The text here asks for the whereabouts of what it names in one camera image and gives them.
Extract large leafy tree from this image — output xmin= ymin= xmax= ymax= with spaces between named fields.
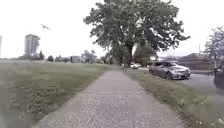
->
xmin=83 ymin=0 xmax=191 ymax=68

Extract construction crane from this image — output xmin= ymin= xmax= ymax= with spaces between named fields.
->
xmin=39 ymin=23 xmax=51 ymax=34

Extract grey concrete path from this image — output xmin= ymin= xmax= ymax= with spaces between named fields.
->
xmin=33 ymin=68 xmax=188 ymax=128

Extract dark low house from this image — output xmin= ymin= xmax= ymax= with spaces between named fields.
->
xmin=176 ymin=52 xmax=214 ymax=71

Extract narrow grass strip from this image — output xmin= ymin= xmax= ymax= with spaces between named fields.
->
xmin=123 ymin=68 xmax=224 ymax=128

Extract white car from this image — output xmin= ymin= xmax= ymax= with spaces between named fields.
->
xmin=129 ymin=62 xmax=142 ymax=70

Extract grey asphalt road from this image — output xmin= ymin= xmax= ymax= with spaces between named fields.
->
xmin=181 ymin=73 xmax=224 ymax=98

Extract distant row of trees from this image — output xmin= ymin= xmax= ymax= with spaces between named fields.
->
xmin=18 ymin=49 xmax=111 ymax=64

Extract dark vehicle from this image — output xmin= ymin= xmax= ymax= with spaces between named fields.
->
xmin=213 ymin=64 xmax=224 ymax=91

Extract silver car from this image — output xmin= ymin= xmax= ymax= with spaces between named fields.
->
xmin=148 ymin=61 xmax=192 ymax=81

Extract wide grass field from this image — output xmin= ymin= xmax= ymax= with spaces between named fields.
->
xmin=0 ymin=59 xmax=116 ymax=128

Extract tall tower building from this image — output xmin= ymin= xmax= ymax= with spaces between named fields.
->
xmin=23 ymin=33 xmax=41 ymax=56

